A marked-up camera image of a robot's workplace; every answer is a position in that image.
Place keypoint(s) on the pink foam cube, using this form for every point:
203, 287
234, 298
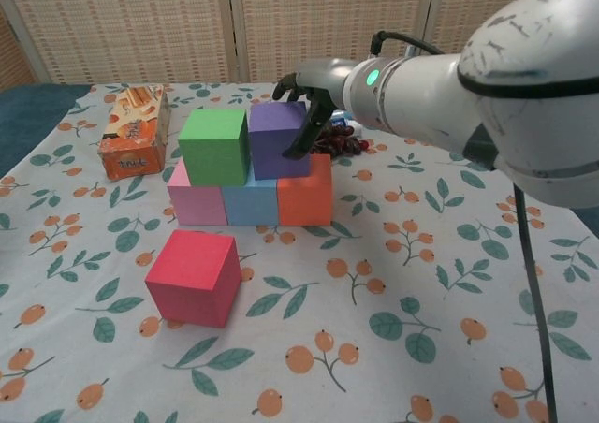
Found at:
199, 205

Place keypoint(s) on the light blue foam cube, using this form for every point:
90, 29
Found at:
250, 205

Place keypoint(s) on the orange biscuit box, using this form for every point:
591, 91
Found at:
131, 133

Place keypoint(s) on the bamboo folding screen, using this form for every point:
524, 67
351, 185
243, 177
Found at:
140, 20

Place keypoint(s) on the purple foam cube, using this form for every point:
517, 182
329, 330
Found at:
273, 147

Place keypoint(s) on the dark red grape bunch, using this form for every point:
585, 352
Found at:
341, 144

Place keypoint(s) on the green foam cube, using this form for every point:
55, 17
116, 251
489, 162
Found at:
215, 151

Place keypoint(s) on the orange foam cube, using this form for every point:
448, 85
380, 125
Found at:
304, 198

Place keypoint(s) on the red foam cube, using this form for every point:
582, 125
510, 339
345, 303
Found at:
187, 282

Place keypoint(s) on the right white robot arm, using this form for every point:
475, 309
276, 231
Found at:
515, 91

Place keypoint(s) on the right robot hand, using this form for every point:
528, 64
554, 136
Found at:
327, 81

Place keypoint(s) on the floral print tablecloth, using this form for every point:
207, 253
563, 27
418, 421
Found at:
374, 254

